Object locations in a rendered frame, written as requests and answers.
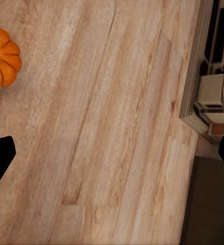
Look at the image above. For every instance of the wood fireplace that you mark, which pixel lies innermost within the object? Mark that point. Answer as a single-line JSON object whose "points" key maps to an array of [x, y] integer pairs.
{"points": [[203, 96]]}

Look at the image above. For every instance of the pumpkin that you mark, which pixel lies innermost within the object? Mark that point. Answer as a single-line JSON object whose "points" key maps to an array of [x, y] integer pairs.
{"points": [[10, 60]]}

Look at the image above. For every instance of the cabinet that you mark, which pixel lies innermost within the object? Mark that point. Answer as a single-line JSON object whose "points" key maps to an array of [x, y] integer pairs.
{"points": [[204, 216]]}

